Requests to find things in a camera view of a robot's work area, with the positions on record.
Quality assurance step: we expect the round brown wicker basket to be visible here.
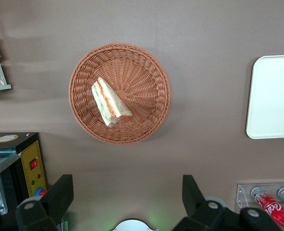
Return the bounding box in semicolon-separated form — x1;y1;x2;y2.
68;42;173;145

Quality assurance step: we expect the cream rectangular tray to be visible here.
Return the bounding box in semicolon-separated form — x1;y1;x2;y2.
246;54;284;140

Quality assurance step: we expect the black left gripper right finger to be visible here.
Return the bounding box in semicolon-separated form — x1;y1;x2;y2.
173;174;240;231

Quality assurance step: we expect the clear acrylic bottle rack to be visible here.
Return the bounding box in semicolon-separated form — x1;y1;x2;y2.
235;179;284;218

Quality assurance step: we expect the grey bread display rack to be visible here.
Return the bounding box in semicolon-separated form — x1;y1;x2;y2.
0;26;12;93

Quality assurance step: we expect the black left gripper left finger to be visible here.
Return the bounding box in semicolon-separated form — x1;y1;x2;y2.
15;174;74;231

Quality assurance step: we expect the triangle sandwich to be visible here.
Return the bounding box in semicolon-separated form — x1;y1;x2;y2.
91;76;134;127

